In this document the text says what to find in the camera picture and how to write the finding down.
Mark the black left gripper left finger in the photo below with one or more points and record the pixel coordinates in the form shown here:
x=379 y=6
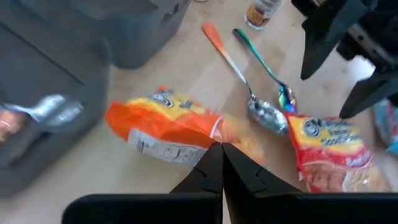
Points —
x=208 y=177

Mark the clear plastic bin left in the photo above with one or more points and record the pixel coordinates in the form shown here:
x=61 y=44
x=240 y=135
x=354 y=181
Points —
x=62 y=149

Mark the blue-edged ramen packet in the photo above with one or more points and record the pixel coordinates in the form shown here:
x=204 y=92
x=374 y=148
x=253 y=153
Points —
x=388 y=124

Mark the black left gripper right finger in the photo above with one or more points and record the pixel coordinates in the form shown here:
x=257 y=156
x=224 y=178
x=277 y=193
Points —
x=242 y=177

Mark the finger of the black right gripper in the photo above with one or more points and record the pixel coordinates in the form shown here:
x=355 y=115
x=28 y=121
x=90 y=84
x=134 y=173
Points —
x=323 y=37
x=373 y=90

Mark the silver spoon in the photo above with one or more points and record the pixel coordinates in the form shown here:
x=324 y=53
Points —
x=49 y=107

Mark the orange ramen packet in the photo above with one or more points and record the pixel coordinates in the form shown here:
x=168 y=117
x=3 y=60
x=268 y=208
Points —
x=161 y=124

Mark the small amber spice jar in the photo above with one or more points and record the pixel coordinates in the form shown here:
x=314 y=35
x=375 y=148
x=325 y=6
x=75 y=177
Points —
x=259 y=15

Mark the grey plastic bin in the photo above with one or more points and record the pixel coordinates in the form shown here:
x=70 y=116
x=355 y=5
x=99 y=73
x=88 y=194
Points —
x=140 y=40

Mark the red ramen packet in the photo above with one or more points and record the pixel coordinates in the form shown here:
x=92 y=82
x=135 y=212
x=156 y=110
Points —
x=329 y=155

